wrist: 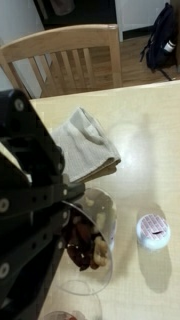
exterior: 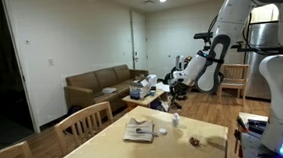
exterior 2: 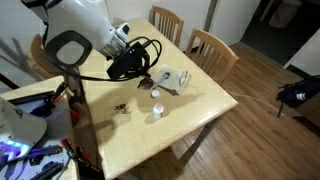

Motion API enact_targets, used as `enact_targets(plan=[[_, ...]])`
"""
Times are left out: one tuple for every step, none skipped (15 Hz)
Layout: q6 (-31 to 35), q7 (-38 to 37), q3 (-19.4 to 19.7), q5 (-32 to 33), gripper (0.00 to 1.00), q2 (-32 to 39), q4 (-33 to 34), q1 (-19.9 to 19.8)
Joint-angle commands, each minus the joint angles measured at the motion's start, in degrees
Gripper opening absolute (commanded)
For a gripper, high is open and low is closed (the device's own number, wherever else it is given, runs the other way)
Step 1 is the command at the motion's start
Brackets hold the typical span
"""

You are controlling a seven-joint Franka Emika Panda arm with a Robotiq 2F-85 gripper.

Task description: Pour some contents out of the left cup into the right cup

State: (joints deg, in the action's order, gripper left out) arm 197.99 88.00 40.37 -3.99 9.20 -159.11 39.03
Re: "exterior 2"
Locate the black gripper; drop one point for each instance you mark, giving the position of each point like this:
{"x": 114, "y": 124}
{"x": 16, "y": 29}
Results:
{"x": 128, "y": 63}

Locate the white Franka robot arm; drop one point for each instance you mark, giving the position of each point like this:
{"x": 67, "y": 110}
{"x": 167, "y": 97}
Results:
{"x": 83, "y": 20}

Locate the blue measuring spoon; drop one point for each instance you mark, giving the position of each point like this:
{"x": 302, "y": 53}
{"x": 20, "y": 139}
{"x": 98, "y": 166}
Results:
{"x": 161, "y": 80}

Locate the white round lid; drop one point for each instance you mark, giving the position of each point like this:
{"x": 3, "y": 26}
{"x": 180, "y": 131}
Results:
{"x": 155, "y": 94}

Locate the folded beige towel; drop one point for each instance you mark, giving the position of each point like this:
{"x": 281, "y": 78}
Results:
{"x": 176, "y": 83}

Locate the white pill bottle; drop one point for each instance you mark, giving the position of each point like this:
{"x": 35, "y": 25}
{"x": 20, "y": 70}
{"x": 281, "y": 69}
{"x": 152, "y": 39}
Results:
{"x": 157, "y": 108}

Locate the small brown object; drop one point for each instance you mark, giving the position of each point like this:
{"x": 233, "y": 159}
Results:
{"x": 120, "y": 107}

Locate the wooden slat-back chair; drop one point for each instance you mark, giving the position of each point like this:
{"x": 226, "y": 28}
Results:
{"x": 216, "y": 44}
{"x": 168, "y": 14}
{"x": 36, "y": 55}

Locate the grey metal table leg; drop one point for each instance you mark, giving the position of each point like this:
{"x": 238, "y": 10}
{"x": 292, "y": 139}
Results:
{"x": 203, "y": 136}

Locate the black orange bar clamp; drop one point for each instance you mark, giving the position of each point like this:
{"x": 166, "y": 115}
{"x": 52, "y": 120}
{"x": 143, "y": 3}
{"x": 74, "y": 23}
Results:
{"x": 60, "y": 89}

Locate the robot mounting platform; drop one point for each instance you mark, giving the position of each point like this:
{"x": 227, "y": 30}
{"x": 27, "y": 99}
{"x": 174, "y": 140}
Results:
{"x": 33, "y": 88}

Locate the blue bar clamp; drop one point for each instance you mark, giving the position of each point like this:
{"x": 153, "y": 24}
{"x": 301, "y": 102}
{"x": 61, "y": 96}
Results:
{"x": 36, "y": 155}

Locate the pale pink bin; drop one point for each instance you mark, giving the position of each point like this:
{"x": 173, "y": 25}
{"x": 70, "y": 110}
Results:
{"x": 283, "y": 13}

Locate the black backpack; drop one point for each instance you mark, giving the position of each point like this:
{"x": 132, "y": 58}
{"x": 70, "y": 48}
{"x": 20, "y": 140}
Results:
{"x": 300, "y": 93}

